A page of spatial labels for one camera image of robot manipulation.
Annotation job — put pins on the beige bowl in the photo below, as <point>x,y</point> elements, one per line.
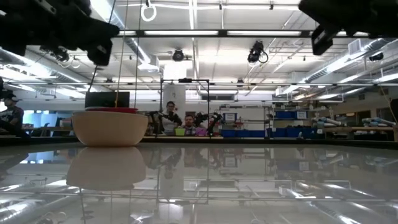
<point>110,129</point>

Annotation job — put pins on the pink bin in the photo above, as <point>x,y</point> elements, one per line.
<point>201,132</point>

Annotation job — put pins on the black background rig frame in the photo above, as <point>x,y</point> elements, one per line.
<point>185,80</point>

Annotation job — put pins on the grey background robot arm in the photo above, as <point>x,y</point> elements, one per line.
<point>326,121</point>
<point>377,121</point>

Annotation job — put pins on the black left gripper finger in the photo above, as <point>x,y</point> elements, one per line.
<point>107,33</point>
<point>104,25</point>

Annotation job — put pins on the person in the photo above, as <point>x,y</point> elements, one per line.
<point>12,116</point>
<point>189,126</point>
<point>169,118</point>

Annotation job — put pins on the white pillar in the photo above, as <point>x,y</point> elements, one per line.
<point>174,96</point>

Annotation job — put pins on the black background robot arm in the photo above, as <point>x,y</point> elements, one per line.
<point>211,119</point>
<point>155,119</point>

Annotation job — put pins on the white blue sign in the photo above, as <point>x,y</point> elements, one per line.
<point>230,117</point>

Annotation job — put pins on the black aluminium table frame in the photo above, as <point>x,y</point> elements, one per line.
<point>280,141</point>

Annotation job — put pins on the row of blue bins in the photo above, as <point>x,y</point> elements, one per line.
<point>267,133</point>

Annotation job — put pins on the black monitor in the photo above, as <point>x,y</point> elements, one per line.
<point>102,99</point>

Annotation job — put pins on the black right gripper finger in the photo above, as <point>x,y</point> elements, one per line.
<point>315,17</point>
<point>312,4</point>

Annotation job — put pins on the green bin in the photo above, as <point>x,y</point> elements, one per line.
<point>180,132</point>

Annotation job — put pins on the black overhead frame beam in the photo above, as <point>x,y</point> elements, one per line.
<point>217,32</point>

